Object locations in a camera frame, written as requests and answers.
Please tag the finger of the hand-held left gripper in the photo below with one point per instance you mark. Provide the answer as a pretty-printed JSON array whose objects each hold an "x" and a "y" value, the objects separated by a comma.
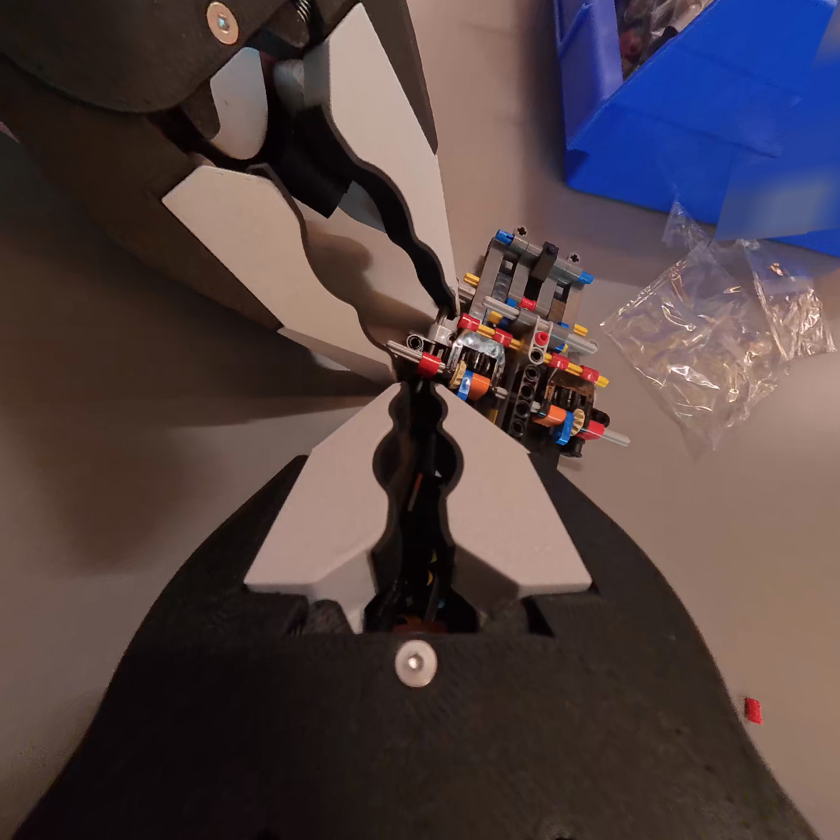
[
  {"x": 387, "y": 118},
  {"x": 243, "y": 249}
]

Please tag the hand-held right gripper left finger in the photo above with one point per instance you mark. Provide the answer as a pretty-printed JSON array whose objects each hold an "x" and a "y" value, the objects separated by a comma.
[{"x": 315, "y": 525}]

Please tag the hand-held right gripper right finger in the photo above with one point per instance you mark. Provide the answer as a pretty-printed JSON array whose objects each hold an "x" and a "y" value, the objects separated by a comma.
[{"x": 518, "y": 525}]

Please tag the multicolour lego technic assembly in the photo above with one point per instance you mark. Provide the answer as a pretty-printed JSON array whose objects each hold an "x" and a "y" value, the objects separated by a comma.
[{"x": 525, "y": 394}]

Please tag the pile of loose lego pieces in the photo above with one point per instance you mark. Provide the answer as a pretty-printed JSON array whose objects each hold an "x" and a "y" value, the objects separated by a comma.
[{"x": 633, "y": 39}]

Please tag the red lego bush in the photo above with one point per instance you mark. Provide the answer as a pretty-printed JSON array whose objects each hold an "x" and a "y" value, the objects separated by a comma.
[{"x": 753, "y": 711}]

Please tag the large clear plastic bag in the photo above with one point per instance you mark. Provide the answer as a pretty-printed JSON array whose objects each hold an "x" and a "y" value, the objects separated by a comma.
[{"x": 695, "y": 367}]

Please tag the blue plastic bin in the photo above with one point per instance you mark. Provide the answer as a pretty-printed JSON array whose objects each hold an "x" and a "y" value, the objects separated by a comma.
[{"x": 630, "y": 131}]

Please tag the small clear plastic bag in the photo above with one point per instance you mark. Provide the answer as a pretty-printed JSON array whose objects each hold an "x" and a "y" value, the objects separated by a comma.
[{"x": 787, "y": 308}]

